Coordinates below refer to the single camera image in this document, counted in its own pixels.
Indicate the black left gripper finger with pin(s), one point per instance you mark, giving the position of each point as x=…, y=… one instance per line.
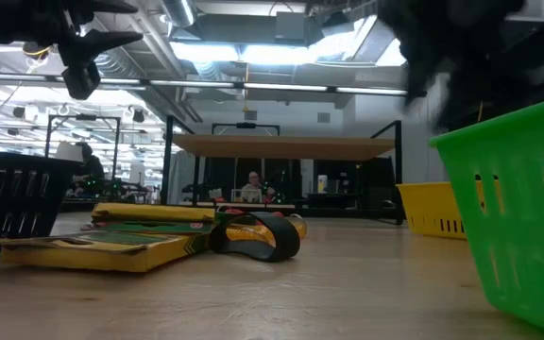
x=92, y=45
x=102, y=6

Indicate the black plastic basket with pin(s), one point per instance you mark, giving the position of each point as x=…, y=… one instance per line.
x=17, y=198

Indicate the yellow crayon box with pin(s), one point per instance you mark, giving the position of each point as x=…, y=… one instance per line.
x=158, y=227
x=149, y=212

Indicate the green-faced crayon box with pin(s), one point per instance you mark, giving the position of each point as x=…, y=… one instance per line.
x=111, y=260

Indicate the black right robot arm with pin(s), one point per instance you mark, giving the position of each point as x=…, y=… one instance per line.
x=442, y=11

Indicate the white shade desk lamp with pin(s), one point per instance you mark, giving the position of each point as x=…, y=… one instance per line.
x=66, y=152

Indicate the black ceiling spotlight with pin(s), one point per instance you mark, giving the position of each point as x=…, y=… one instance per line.
x=19, y=112
x=138, y=115

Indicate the white ceiling unit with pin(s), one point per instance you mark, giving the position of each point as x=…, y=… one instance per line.
x=532, y=11

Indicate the person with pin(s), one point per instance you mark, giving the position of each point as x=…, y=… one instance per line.
x=90, y=170
x=254, y=181

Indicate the black tube stand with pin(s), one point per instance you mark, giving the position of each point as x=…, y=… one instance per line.
x=398, y=179
x=166, y=165

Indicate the black cabinet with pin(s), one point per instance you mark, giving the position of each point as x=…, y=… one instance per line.
x=376, y=184

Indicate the yellow plastic basket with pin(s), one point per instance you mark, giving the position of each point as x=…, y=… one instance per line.
x=425, y=208

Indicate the overhead LED light bar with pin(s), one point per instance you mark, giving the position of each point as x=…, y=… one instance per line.
x=281, y=87

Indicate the black background gantry bar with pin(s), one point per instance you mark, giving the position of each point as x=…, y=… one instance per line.
x=246, y=125

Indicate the white canister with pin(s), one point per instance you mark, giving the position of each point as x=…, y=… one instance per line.
x=322, y=184

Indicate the green plastic basket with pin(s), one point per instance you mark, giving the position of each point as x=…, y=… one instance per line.
x=517, y=226

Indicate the raised wooden tabletop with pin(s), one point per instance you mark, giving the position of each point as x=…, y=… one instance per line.
x=281, y=147

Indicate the black background rig frame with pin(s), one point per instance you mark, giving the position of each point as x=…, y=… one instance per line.
x=83, y=117

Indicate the silver ceiling duct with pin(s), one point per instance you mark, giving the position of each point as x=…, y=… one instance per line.
x=180, y=11

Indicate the grey wall vent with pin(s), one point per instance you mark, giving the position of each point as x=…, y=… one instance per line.
x=250, y=115
x=324, y=117

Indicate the black frame rail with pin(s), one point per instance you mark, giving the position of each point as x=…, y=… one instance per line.
x=347, y=212

